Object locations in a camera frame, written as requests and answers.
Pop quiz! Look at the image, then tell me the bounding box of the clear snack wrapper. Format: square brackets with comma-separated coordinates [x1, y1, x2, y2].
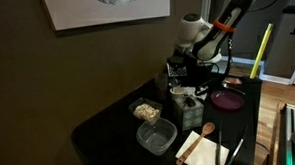
[223, 77, 243, 85]

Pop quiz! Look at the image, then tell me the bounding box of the patterned tissue box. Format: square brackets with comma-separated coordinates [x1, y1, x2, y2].
[173, 96, 204, 131]

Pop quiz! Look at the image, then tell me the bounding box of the white paper napkin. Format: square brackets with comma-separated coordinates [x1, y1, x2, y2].
[176, 131, 217, 165]

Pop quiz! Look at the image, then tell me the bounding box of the white paper cup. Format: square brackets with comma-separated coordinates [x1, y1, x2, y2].
[170, 87, 185, 98]

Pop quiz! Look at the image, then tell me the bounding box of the metal spoon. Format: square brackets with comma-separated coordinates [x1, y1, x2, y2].
[222, 83, 245, 95]

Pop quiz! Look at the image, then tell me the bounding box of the clear empty plastic container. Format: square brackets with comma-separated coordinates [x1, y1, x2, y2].
[136, 118, 178, 156]

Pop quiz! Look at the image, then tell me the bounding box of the yellow stick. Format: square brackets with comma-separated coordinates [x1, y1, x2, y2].
[249, 23, 274, 79]

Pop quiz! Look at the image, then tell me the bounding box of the wooden spoon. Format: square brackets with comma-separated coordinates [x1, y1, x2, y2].
[176, 122, 215, 165]

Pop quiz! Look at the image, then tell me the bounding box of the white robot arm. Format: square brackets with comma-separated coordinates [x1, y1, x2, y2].
[167, 0, 256, 69]

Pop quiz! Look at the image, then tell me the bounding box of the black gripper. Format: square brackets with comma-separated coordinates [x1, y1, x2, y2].
[167, 55, 187, 77]

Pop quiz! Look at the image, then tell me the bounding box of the wall picture frame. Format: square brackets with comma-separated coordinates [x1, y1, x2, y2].
[43, 0, 170, 30]

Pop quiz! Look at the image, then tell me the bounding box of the clear container with oats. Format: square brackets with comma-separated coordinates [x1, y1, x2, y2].
[129, 98, 163, 124]

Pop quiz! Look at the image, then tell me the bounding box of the crumpled white tissue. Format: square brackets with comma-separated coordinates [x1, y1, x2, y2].
[184, 87, 207, 100]

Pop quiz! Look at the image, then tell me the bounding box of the black pen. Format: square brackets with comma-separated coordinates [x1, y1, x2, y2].
[215, 119, 223, 165]

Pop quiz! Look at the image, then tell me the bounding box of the dark tall cup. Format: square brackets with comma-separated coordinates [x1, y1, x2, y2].
[154, 73, 168, 100]

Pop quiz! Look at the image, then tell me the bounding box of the maroon plastic plate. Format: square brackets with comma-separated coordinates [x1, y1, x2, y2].
[210, 91, 245, 111]

